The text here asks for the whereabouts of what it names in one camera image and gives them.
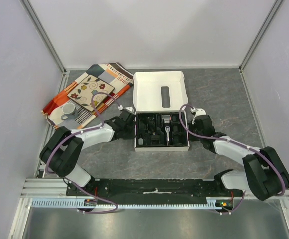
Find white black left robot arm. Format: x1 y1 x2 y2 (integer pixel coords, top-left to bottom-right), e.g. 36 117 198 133
39 107 136 196

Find silver black hair clipper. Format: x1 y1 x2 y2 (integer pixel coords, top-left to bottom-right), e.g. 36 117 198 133
162 115 171 146

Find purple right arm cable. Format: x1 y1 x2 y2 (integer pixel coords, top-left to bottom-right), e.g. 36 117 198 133
178 103 287 216

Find black plastic tray insert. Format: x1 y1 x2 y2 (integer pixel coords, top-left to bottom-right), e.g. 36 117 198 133
134 112 189 152

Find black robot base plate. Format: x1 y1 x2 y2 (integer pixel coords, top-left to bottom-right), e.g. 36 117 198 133
83 179 243 205

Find white slotted cable duct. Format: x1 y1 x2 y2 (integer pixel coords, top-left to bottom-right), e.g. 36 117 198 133
31 198 222 210

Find grey ceramic mug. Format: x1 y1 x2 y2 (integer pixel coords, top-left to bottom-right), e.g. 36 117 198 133
60 102 78 120

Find floral square plate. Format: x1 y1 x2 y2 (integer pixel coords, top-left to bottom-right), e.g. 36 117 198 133
67 75 115 111

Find white cardboard clipper box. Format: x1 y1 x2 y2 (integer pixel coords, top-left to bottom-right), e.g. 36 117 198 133
132 71 191 153

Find colourful patchwork cloth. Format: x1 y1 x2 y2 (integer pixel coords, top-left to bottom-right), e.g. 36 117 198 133
41 63 134 129

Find small clear oil bottle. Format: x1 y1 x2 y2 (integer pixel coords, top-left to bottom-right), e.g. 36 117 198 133
138 138 143 145

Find black guard comb in tray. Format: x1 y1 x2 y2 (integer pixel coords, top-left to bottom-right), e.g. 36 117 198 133
150 135 160 145

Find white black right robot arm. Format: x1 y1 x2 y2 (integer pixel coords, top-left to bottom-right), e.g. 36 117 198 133
189 115 289 201

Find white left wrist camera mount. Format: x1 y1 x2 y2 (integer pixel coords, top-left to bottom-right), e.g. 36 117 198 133
118 105 135 114

